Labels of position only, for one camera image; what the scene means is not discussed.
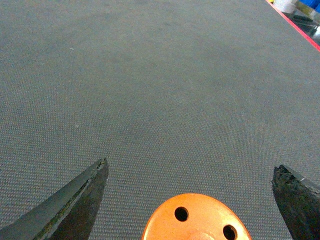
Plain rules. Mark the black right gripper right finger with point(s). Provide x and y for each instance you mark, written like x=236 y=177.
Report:
x=298 y=201

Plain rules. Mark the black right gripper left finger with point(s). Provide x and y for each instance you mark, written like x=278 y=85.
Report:
x=68 y=214

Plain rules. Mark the orange cylindrical cap 4680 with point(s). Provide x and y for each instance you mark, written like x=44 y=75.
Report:
x=194 y=216

